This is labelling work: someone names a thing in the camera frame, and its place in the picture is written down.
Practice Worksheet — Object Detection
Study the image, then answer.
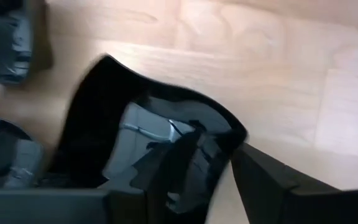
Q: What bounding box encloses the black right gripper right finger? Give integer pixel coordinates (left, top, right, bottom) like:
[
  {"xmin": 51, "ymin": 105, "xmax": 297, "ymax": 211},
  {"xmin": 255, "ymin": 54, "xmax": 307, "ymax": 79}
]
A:
[{"xmin": 231, "ymin": 142, "xmax": 358, "ymax": 224}]

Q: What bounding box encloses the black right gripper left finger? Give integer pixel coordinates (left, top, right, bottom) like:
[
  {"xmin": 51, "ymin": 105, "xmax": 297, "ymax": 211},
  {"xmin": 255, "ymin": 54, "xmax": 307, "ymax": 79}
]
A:
[{"xmin": 0, "ymin": 188, "xmax": 151, "ymax": 224}]

